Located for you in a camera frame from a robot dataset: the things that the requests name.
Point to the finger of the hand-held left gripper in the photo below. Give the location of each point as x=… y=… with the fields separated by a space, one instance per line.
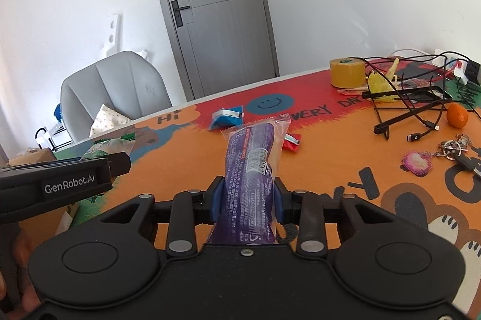
x=119 y=163

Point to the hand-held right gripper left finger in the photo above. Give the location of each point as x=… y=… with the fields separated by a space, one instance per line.
x=217 y=200

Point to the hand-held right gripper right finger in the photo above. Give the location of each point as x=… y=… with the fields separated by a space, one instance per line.
x=279 y=200

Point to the green and white snack packet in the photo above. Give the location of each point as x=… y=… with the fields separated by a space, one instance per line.
x=107 y=147

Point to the purple snack packet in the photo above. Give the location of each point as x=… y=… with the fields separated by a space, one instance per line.
x=248 y=162

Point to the person's left hand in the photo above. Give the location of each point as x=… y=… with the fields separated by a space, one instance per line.
x=20 y=257

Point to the white patterned cushion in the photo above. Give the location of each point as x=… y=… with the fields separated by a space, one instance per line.
x=109 y=120

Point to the black metal rack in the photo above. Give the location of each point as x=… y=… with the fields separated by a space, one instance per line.
x=47 y=137

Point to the red snack packet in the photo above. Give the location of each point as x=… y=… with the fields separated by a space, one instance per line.
x=292 y=141

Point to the blue plastic bag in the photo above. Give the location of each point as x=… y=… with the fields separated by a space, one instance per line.
x=57 y=112

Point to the grey armchair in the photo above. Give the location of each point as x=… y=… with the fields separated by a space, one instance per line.
x=124 y=83

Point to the blue snack packet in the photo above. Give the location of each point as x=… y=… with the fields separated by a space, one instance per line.
x=226 y=117

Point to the white foam board with holes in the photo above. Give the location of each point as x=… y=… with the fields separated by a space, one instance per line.
x=112 y=34

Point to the yellow tape roll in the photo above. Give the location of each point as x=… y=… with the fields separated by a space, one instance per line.
x=347 y=73

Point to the yellow plastic toy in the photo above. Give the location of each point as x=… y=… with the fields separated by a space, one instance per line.
x=379 y=83

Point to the grey door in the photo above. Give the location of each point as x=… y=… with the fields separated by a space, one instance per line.
x=218 y=23

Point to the bunch of keys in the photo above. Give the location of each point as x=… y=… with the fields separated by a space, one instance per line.
x=460 y=152

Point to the tangerine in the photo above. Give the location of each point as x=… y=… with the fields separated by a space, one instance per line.
x=457 y=115

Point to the white power strip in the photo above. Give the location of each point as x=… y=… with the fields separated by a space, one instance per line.
x=445 y=55

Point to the black power adapter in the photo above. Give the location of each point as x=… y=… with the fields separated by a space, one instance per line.
x=474 y=71

